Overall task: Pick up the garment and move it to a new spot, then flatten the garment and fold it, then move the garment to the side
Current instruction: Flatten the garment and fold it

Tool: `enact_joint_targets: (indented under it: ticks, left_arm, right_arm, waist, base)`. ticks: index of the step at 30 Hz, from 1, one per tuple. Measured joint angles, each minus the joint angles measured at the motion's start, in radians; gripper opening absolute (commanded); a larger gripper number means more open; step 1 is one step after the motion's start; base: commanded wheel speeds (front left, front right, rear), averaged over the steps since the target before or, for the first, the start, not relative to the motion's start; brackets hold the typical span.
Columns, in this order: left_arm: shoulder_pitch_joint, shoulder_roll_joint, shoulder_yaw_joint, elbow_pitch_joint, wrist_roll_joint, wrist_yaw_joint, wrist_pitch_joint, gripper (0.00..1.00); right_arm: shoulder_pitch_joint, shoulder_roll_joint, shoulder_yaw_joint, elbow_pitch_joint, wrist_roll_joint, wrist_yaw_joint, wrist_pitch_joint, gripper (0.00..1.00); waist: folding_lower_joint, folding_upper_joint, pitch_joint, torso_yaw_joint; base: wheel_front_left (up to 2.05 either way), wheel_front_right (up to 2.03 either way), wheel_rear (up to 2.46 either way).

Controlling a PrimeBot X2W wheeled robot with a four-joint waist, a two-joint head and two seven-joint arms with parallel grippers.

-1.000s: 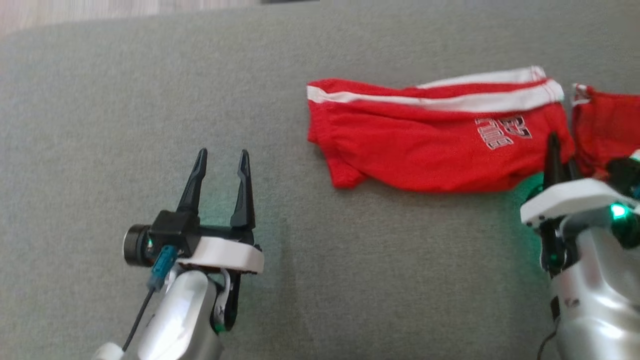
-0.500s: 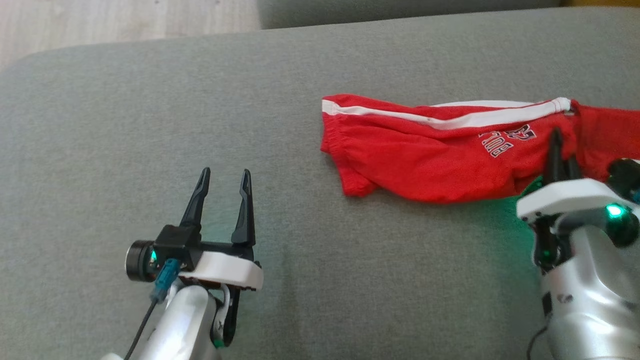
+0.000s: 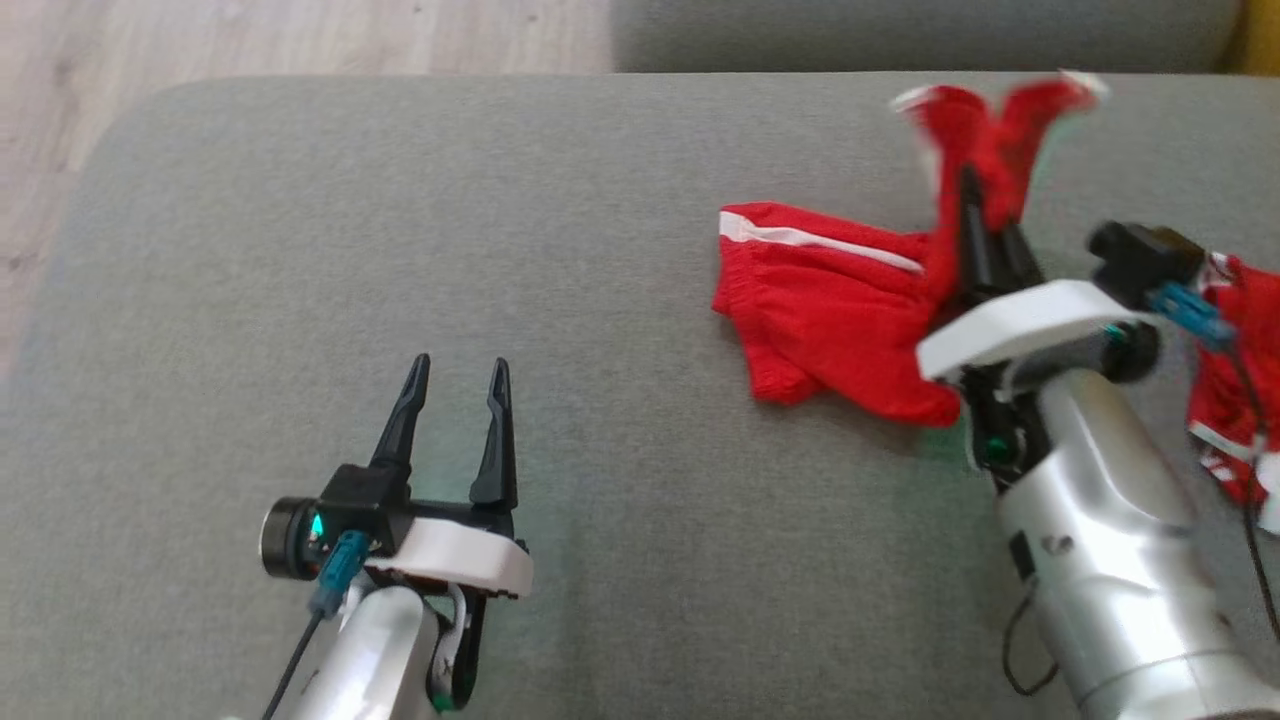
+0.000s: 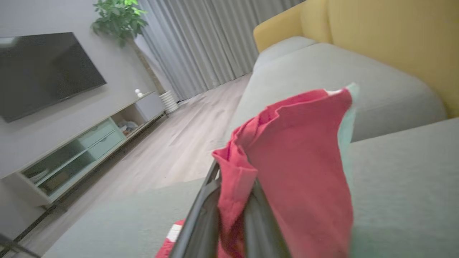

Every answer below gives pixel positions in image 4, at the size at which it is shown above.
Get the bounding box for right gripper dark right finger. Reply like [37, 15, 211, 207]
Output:
[243, 178, 292, 258]

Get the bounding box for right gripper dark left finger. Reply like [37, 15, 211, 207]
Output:
[168, 159, 221, 258]

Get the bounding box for red basketball jersey black print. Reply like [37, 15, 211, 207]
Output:
[155, 83, 360, 258]

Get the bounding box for white ribbed plant pot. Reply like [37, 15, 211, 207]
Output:
[158, 90, 180, 115]

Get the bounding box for long low TV cabinet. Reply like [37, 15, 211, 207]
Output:
[0, 90, 170, 245]

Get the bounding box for brown box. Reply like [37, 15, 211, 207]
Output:
[39, 171, 70, 192]

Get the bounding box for grey sofa cushion with piping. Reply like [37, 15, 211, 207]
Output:
[228, 35, 448, 144]

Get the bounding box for stacked books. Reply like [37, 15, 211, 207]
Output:
[28, 168, 50, 184]

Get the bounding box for grey pleated curtains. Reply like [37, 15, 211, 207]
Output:
[134, 0, 306, 101]

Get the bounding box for black flat screen television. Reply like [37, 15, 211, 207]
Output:
[0, 32, 108, 124]

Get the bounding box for green potted tree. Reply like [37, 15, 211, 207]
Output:
[90, 0, 166, 96]

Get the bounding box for yellow sofa backrest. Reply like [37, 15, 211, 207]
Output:
[252, 0, 459, 119]

